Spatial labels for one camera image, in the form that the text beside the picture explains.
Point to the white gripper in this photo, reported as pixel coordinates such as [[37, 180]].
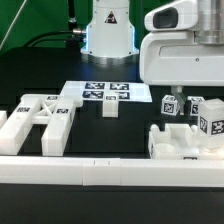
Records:
[[184, 46]]

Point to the white chair seat part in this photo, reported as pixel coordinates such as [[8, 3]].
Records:
[[175, 142]]

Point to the white tagged cube left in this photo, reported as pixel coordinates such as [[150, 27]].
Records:
[[170, 105]]

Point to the white tagged cube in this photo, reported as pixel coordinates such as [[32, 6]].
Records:
[[170, 105], [194, 102]]

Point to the white tagged cube right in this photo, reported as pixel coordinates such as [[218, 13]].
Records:
[[194, 102]]

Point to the white marker base sheet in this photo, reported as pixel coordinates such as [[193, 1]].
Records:
[[96, 90]]

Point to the black vertical pole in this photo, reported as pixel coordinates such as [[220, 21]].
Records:
[[71, 11]]

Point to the white front fence bar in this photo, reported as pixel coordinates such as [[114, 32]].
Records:
[[111, 172]]

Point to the white fence bar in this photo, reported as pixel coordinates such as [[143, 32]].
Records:
[[111, 172], [3, 118]]

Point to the white left fence bar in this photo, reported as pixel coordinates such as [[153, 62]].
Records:
[[3, 118]]

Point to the white chair back frame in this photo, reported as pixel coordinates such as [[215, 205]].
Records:
[[56, 112]]

